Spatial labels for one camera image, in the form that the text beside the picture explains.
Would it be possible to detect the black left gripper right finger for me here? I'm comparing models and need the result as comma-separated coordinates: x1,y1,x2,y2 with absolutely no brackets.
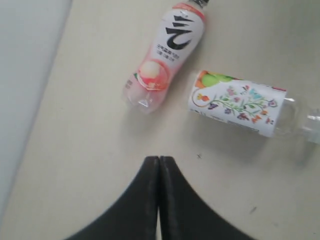
159,156,250,240

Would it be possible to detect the floral label clear bottle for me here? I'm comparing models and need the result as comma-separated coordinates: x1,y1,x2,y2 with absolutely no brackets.
187,70,320,144

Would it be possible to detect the pink peach soda bottle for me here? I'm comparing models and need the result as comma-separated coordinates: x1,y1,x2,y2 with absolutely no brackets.
124,0,208,114

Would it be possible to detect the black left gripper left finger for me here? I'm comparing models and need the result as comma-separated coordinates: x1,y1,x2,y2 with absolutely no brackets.
68,156,160,240

